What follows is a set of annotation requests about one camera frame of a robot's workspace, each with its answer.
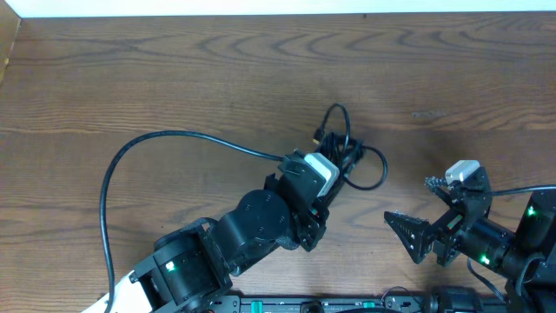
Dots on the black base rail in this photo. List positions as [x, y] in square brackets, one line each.
[396, 300]

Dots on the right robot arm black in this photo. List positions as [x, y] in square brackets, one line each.
[525, 257]

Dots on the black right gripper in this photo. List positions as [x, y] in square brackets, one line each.
[437, 237]

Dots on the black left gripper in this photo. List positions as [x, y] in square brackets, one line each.
[314, 223]

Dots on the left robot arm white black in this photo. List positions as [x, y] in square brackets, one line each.
[190, 267]

